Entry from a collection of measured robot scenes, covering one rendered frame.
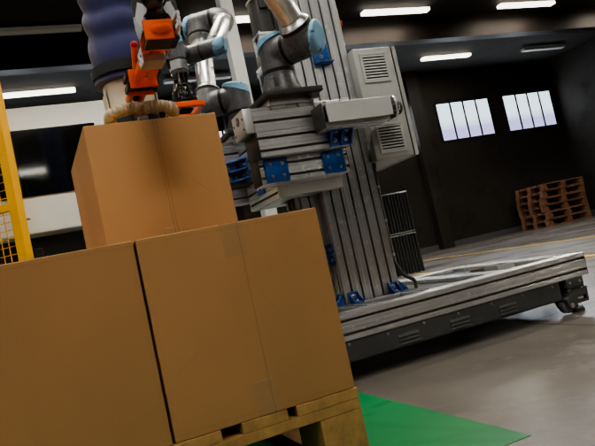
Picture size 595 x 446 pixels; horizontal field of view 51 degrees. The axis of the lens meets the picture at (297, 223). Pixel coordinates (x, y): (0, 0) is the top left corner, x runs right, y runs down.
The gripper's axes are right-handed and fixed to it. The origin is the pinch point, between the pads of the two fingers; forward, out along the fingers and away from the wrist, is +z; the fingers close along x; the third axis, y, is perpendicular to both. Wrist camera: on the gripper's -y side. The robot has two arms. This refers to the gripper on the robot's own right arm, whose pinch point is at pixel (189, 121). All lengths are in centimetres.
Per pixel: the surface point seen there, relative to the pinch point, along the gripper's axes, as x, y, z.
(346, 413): -9, 118, 98
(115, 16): -27, 41, -27
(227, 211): -9, 58, 45
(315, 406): -16, 118, 95
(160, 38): -27, 94, 3
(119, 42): -28, 40, -18
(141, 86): -27, 59, 3
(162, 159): -25, 59, 26
